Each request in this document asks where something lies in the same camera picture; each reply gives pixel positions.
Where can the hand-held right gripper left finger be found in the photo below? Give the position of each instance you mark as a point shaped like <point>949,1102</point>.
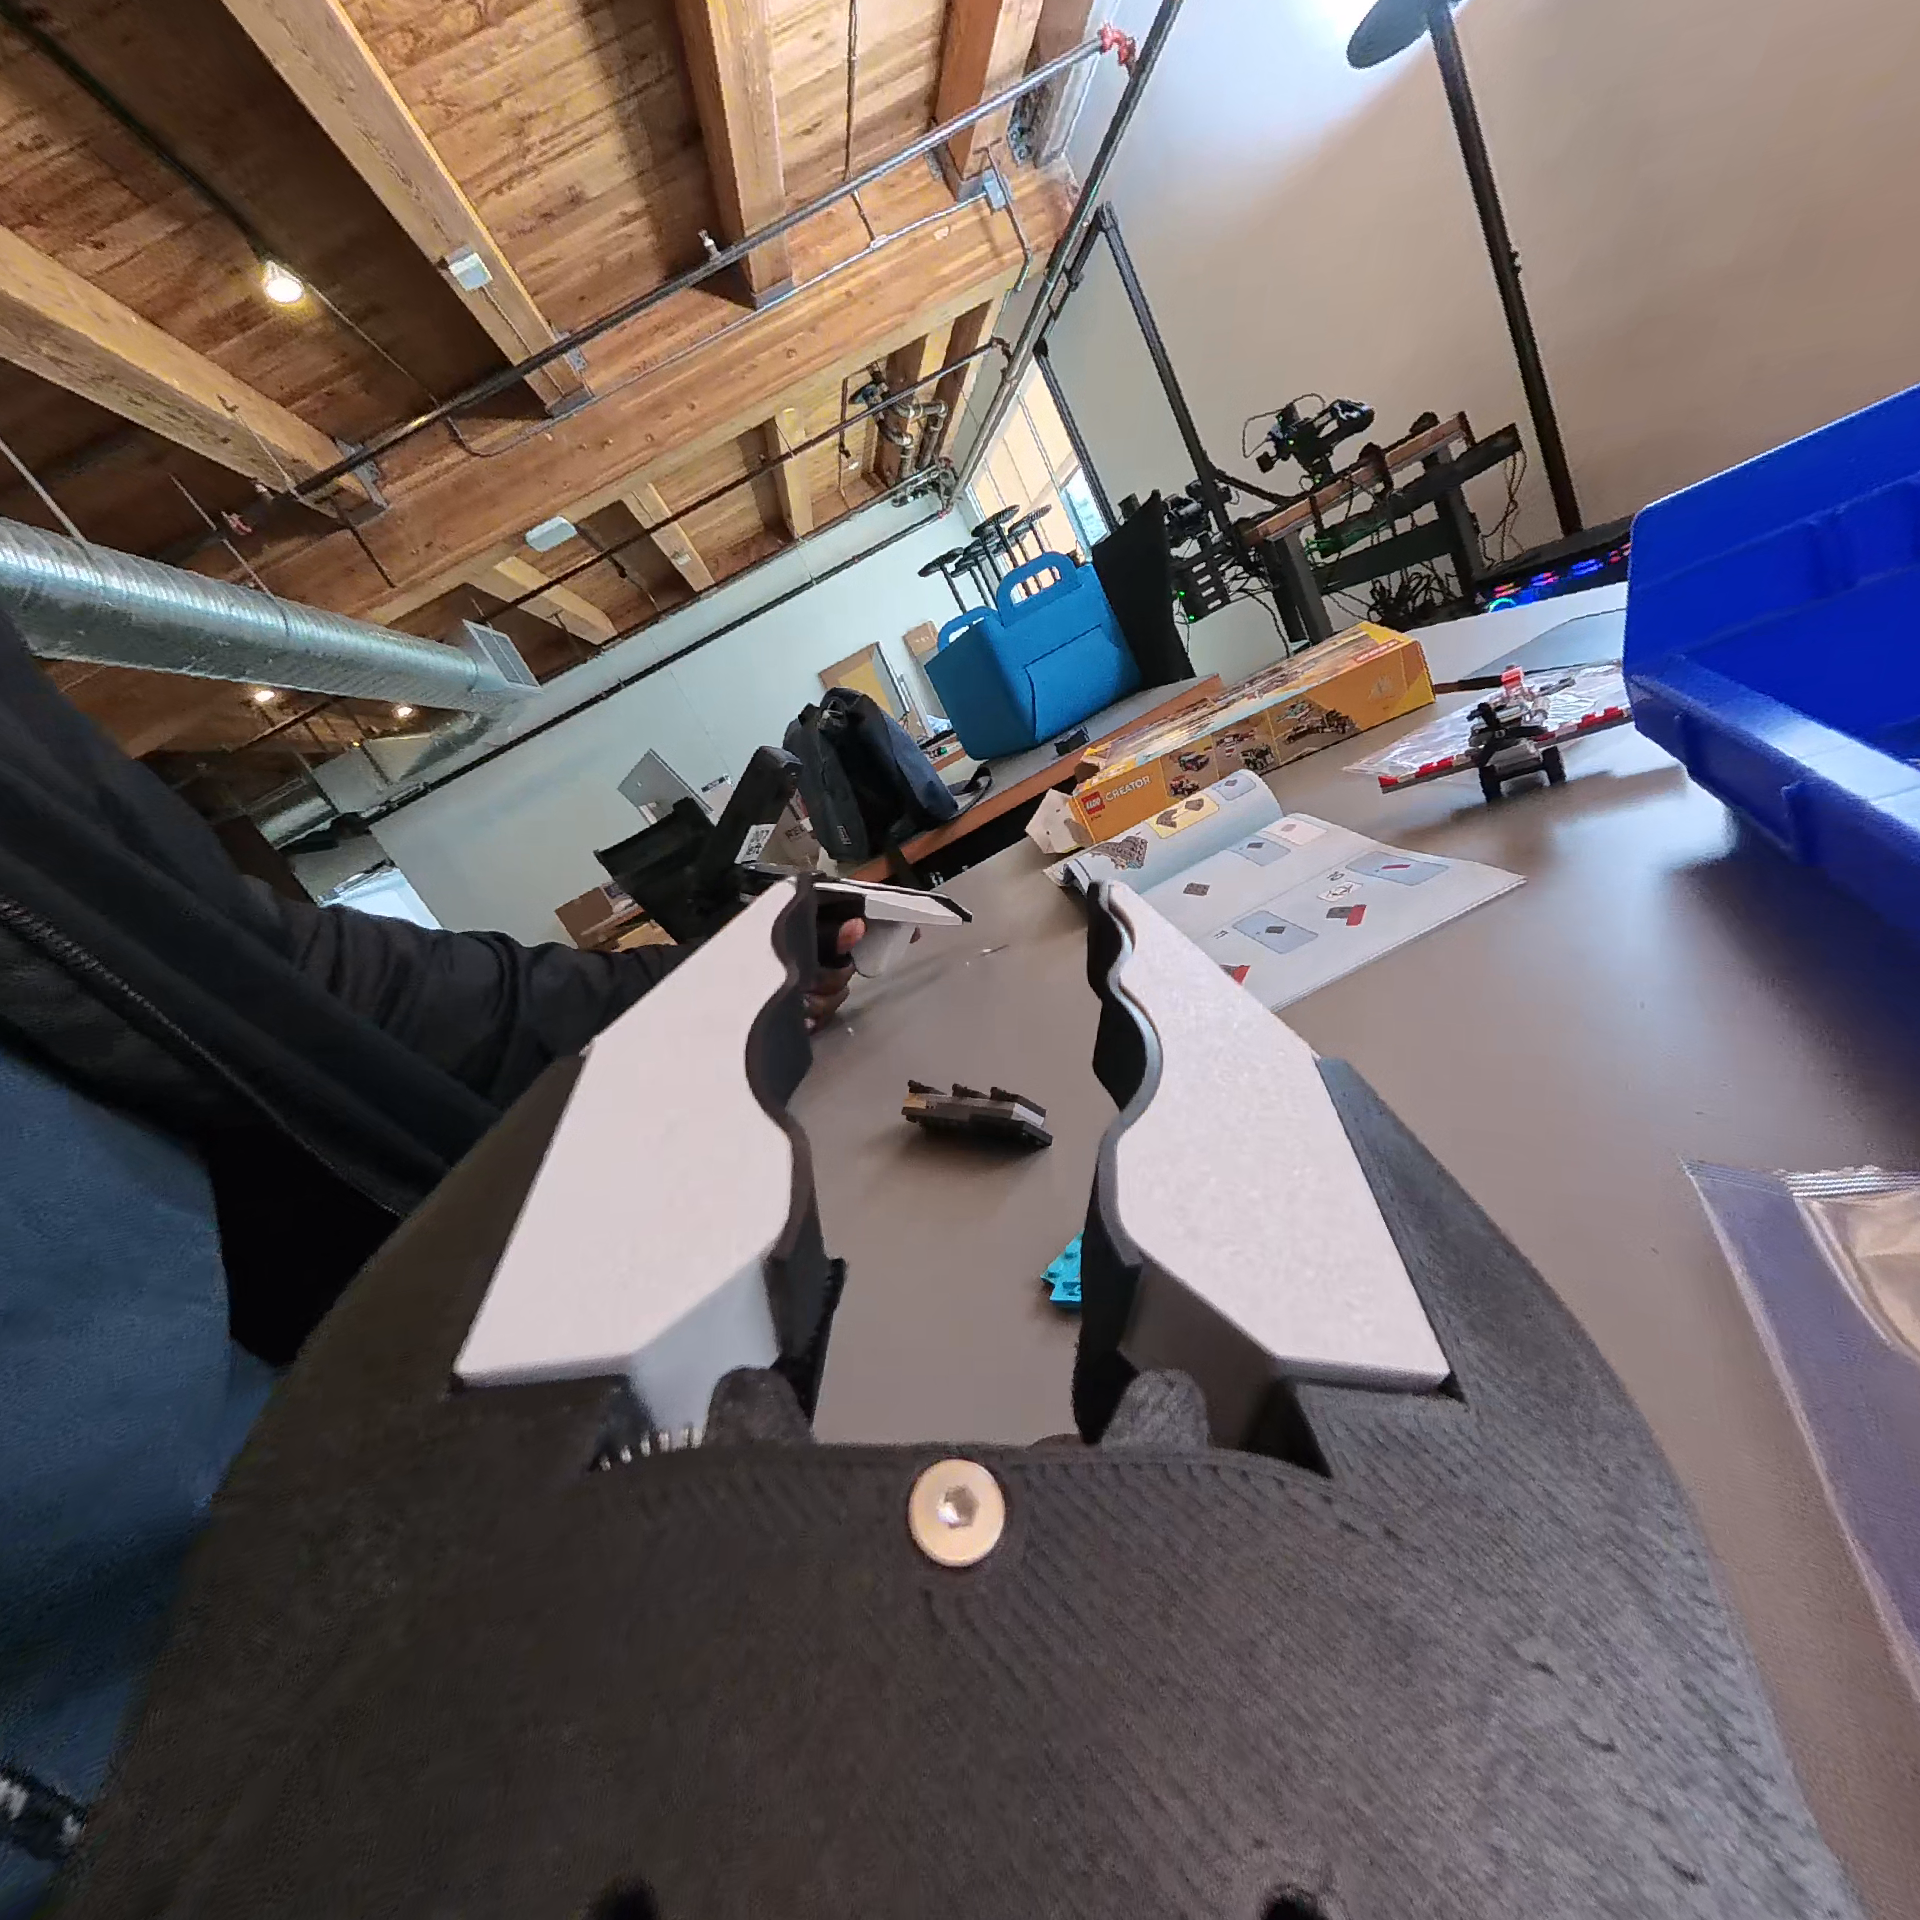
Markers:
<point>659,1155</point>

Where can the computer with coloured lights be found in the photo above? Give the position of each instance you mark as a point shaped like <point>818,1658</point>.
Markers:
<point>1559,566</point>

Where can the group of black stools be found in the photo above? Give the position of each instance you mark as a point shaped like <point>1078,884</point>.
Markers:
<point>982,547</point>

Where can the black toy vehicle model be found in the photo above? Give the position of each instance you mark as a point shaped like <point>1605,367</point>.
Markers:
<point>1515,735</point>

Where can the person's blue jeans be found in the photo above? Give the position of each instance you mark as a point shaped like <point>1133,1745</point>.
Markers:
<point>88,1424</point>

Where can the desk with camera equipment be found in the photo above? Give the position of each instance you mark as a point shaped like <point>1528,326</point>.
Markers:
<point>1379,511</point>

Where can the person's left hand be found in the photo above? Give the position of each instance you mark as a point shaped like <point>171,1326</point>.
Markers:
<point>834,983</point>

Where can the dark backpack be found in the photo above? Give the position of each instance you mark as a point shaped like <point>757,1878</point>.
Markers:
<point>864,773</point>

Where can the light blue toy brick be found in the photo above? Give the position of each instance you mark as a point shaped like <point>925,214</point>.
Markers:
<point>1064,1267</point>

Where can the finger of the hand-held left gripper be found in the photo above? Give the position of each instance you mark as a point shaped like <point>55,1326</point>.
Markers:
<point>900,904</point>

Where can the black floor lamp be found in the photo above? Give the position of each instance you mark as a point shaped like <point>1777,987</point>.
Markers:
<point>1485,223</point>

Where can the yellow toy set box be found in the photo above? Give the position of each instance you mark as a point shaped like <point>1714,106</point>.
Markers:
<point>1245,735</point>

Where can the open instruction booklet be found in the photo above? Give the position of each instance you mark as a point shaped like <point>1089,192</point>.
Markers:
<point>1320,899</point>

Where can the blue plastic bin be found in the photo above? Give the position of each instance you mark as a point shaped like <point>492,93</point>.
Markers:
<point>1785,676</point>

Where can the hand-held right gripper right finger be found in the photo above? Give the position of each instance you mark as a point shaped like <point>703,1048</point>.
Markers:
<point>1261,1170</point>

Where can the person's left forearm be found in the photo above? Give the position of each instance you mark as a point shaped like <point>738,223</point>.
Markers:
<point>495,991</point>

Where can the clear plastic bag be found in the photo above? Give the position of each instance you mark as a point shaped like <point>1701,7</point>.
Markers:
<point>1845,1349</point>

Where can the round ceiling light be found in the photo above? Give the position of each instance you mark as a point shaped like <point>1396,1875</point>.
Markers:
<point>283,283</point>

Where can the dark grey toy brick assembly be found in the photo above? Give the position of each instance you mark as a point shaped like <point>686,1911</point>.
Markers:
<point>975,1117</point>

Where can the cardboard box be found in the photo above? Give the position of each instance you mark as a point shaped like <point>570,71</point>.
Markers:
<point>608,917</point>

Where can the window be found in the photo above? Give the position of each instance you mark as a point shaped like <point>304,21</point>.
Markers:
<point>1035,463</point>

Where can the blue felt tote bag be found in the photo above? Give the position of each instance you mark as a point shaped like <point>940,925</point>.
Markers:
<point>1026,676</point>

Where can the silver air duct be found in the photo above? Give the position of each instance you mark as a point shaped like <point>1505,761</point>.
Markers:
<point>223,623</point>

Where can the red white printed sheet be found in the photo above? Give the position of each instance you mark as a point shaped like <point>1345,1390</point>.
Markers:
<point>1576,704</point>

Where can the person's black jacket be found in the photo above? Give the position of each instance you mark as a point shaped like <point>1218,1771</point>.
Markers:
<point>149,930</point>

